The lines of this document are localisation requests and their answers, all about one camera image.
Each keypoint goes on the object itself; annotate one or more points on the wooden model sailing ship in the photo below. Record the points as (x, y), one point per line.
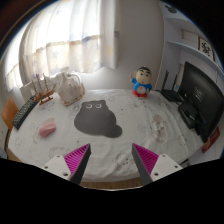
(43, 92)

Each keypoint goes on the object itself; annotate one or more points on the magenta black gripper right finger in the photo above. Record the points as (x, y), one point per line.
(151, 166)

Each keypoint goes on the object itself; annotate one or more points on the cartoon boy figurine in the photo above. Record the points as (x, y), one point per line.
(141, 82)

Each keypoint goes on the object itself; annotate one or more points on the white wall shelf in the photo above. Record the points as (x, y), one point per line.
(180, 46)

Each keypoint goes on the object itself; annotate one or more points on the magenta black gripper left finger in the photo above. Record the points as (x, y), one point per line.
(70, 167)

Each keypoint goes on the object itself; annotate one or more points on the black computer monitor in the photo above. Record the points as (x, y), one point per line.
(200, 91)

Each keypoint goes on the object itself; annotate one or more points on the black keyboard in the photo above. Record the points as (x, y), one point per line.
(23, 113)

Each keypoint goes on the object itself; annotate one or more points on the white star-patterned curtain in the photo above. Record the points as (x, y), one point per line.
(68, 35)

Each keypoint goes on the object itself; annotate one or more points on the framed calligraphy picture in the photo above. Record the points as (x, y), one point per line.
(205, 47)

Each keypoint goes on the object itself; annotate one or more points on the black wifi router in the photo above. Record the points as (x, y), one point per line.
(170, 95)

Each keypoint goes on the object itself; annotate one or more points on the black cat-shaped mouse pad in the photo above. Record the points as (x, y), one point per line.
(95, 118)

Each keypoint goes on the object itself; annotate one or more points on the red packet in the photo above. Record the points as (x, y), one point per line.
(211, 140)

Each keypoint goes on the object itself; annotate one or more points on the wooden chair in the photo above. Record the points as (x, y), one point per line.
(8, 112)

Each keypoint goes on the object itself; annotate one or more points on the pink computer mouse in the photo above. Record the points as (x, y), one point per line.
(47, 128)

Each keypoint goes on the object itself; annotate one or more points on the black box device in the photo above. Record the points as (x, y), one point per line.
(188, 114)

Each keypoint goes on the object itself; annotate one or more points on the white patterned tablecloth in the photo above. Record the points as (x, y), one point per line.
(153, 123)

